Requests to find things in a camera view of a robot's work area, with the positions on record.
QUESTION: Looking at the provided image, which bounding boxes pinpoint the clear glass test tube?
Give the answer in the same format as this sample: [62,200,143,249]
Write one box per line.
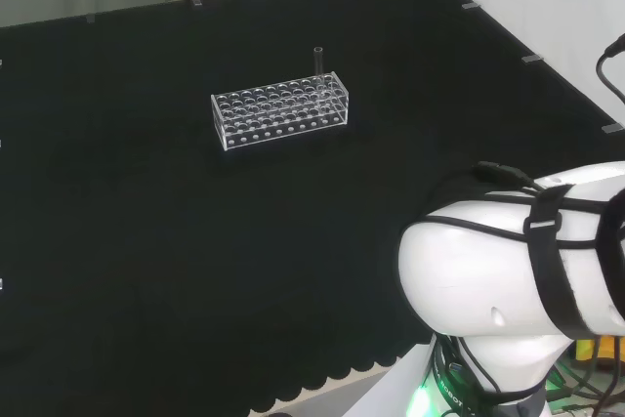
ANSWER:
[312,46,327,96]

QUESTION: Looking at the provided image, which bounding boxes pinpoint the clear plastic test tube rack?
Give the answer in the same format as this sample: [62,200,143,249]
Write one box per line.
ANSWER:
[210,70,351,152]

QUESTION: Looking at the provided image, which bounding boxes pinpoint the black table cloth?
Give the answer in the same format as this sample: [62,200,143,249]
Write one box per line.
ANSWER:
[0,0,625,417]

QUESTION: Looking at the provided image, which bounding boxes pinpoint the yellow stop button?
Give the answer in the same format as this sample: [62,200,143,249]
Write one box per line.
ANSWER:
[574,335,625,364]

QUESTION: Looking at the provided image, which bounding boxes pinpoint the black looped cable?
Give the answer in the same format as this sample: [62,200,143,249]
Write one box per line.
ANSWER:
[596,33,625,108]

